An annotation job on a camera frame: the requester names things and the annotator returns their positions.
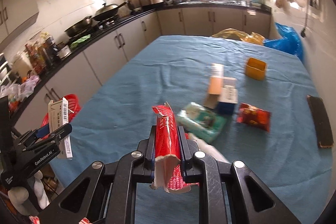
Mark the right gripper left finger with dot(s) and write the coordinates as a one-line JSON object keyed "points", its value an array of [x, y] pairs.
{"points": [[146, 165]]}

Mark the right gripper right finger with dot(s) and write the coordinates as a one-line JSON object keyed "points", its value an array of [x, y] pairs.
{"points": [[187, 149]]}

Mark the red torn paper packet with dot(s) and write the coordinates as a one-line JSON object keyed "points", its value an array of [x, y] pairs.
{"points": [[167, 172]]}

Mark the white barcode box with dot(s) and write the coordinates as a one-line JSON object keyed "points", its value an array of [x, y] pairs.
{"points": [[58, 116]]}

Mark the yellow square plastic cup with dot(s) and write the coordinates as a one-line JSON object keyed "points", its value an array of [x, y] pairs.
{"points": [[255, 69]]}

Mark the left hand white glove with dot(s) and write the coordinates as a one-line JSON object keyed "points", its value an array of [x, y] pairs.
{"points": [[19, 197]]}

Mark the green white tissue pack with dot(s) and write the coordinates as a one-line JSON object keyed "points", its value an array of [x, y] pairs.
{"points": [[202, 122]]}

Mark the clear plastic bags on counter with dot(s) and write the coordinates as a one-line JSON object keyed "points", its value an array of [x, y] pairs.
{"points": [[18, 92]]}

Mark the orange tan carton box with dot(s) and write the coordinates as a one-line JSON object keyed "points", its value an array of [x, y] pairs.
{"points": [[216, 83]]}

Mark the red snack wrapper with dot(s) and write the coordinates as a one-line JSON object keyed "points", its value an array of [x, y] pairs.
{"points": [[253, 116]]}

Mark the red plastic mesh basket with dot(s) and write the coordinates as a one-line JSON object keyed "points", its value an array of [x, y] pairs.
{"points": [[73, 109]]}

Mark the blue white small box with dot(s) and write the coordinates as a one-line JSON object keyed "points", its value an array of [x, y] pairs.
{"points": [[227, 100]]}

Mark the blue tablecloth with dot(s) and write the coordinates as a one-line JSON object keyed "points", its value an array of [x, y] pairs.
{"points": [[248, 101]]}

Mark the sauce bottles group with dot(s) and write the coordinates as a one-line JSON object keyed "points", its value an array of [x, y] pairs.
{"points": [[42, 52]]}

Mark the green cloth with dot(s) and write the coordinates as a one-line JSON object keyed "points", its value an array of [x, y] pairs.
{"points": [[77, 42]]}

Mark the black smartphone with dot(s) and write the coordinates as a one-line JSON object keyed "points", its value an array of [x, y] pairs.
{"points": [[321, 122]]}

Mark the yellow plastic bag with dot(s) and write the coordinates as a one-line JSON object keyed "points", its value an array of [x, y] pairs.
{"points": [[242, 36]]}

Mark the black frying pan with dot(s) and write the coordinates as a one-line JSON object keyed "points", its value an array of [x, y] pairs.
{"points": [[79, 27]]}

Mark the blue plastic bag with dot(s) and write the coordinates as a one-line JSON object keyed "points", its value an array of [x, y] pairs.
{"points": [[289, 42]]}

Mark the black wok with lid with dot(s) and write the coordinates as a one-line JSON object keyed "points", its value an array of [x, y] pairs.
{"points": [[108, 11]]}

